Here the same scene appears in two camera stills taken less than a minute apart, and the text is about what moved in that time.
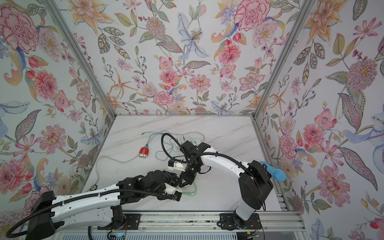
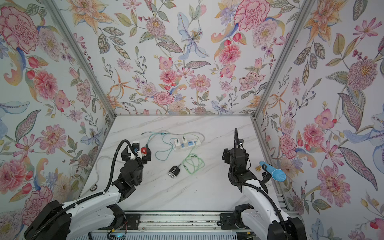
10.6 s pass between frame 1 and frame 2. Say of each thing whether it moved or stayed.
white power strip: moved
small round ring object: stayed
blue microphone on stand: stayed
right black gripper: moved
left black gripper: moved
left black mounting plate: stayed
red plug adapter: stayed
